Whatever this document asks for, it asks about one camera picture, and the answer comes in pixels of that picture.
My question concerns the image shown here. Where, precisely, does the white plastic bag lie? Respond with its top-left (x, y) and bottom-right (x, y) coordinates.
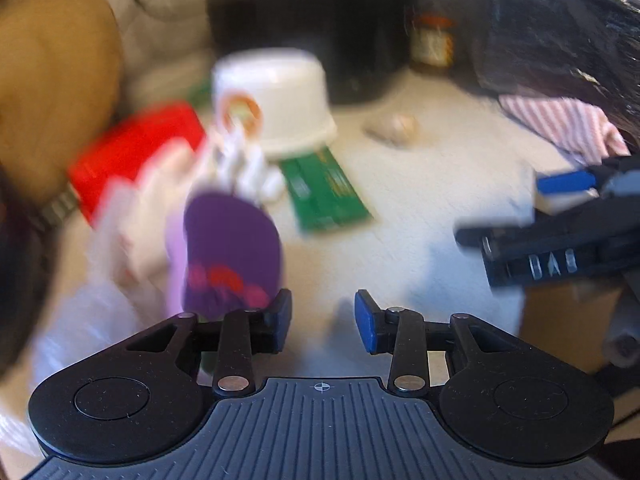
top-left (0, 125), bottom-right (286, 461)

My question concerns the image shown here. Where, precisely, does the glass pickle jar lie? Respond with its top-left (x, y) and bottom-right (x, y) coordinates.
top-left (410, 12), bottom-right (458, 68)

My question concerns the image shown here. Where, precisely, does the red plastic container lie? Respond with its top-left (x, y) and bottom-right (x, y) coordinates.
top-left (69, 102), bottom-right (208, 228)

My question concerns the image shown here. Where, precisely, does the wooden base cabinet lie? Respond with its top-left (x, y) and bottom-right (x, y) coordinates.
top-left (520, 285), bottom-right (621, 376)

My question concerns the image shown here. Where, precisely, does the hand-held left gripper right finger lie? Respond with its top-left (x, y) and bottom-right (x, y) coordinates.
top-left (354, 289), bottom-right (521, 396)

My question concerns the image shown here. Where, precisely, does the purple snack packet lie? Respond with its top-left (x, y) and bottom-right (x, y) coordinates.
top-left (182, 192), bottom-right (285, 318)

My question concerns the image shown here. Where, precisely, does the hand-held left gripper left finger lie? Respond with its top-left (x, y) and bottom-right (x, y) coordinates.
top-left (122, 288), bottom-right (293, 397)

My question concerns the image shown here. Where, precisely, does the pink striped towel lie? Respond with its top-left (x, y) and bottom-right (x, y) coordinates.
top-left (500, 95), bottom-right (632, 166)

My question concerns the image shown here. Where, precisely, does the round wooden cutting board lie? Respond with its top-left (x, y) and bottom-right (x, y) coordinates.
top-left (0, 0), bottom-right (126, 201)

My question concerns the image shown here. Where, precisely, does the grey black rice cooker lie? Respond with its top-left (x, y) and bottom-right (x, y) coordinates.
top-left (205, 0), bottom-right (421, 106)

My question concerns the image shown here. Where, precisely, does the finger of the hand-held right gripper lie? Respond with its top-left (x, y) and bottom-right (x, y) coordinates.
top-left (536, 156), bottom-right (640, 198)
top-left (456, 195), bottom-right (640, 250)

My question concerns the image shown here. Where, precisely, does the white paper bowl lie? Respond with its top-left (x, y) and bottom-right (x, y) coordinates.
top-left (211, 49), bottom-right (337, 156)

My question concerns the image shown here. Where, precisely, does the black plastic bag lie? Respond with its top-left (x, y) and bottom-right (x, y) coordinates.
top-left (470, 0), bottom-right (640, 151)

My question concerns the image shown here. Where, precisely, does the green packet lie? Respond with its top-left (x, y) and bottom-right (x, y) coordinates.
top-left (279, 155), bottom-right (346, 233)
top-left (302, 147), bottom-right (373, 226)

